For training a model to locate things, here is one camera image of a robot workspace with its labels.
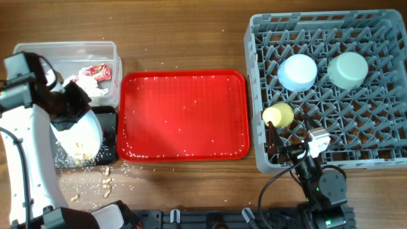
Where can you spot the light blue plate with rice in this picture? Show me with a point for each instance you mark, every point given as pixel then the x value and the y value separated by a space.
pixel 84 137

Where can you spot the pile of rice and peanuts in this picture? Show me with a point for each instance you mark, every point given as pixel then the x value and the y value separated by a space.
pixel 63 160

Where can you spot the peanut on table middle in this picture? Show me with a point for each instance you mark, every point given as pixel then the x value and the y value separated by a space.
pixel 106 181

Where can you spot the peanut shell on table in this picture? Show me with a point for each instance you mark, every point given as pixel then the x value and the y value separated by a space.
pixel 107 193

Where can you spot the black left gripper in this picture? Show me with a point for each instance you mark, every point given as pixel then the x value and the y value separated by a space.
pixel 84 102

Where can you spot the red snack wrapper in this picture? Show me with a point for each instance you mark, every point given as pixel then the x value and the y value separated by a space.
pixel 101 72

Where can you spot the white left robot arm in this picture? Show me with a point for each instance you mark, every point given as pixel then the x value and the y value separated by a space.
pixel 38 115

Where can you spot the mint green bowl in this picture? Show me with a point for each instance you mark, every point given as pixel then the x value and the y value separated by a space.
pixel 348 70

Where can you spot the black waste bin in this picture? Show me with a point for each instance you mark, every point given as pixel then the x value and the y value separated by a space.
pixel 107 118

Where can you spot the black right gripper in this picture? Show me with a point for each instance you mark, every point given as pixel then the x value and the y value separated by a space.
pixel 292 149

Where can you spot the red plastic tray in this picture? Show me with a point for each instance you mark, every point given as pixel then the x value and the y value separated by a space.
pixel 174 116

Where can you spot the white napkin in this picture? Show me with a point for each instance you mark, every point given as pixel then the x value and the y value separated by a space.
pixel 89 85

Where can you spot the peanut on table left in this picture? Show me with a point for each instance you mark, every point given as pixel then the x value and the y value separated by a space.
pixel 75 198

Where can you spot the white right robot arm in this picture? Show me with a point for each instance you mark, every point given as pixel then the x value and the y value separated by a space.
pixel 324 187

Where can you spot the clear plastic bin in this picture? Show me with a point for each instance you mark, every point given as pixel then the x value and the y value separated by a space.
pixel 68 58

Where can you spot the yellow cup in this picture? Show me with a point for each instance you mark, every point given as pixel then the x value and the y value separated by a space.
pixel 279 115

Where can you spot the peanut on table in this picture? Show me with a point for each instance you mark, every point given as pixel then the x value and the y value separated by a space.
pixel 106 181
pixel 75 198

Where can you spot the grey dishwasher rack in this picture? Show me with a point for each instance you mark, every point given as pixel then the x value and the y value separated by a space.
pixel 367 125

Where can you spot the light blue bowl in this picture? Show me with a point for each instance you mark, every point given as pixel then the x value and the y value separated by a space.
pixel 297 73

